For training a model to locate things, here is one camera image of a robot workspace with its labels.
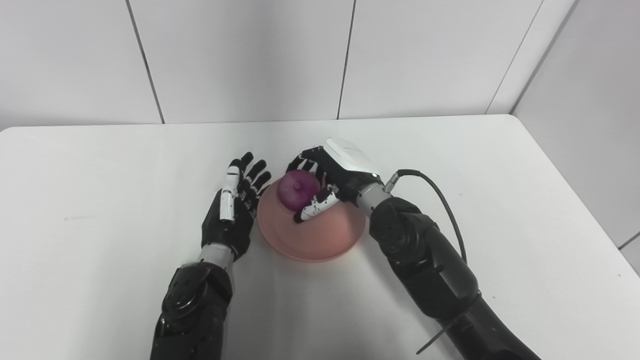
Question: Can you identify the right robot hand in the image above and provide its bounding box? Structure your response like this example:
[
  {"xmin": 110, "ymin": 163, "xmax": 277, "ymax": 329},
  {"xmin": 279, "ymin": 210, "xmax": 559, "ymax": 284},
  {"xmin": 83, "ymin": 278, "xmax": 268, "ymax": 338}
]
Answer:
[{"xmin": 286, "ymin": 137, "xmax": 385, "ymax": 224}]

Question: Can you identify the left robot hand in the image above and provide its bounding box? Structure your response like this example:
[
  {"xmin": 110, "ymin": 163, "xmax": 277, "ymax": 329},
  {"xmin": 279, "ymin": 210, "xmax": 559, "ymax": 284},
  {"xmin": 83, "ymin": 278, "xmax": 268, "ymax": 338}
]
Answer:
[{"xmin": 200, "ymin": 152, "xmax": 273, "ymax": 261}]

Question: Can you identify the purple red onion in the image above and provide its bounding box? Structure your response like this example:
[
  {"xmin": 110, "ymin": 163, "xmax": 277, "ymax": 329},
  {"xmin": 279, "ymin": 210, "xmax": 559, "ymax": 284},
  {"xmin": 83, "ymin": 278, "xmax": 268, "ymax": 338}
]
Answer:
[{"xmin": 277, "ymin": 169, "xmax": 322, "ymax": 211}]

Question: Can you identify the pink plastic plate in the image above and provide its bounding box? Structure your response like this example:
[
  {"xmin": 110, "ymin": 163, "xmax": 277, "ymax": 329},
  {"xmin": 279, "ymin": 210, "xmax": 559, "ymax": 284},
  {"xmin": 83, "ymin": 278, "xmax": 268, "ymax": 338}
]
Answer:
[{"xmin": 257, "ymin": 183, "xmax": 366, "ymax": 263}]

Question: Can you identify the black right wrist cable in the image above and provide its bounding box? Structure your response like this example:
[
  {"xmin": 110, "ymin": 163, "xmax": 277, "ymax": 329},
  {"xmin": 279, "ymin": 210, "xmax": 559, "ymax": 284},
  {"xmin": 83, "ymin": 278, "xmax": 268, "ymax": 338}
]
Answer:
[{"xmin": 383, "ymin": 169, "xmax": 468, "ymax": 264}]

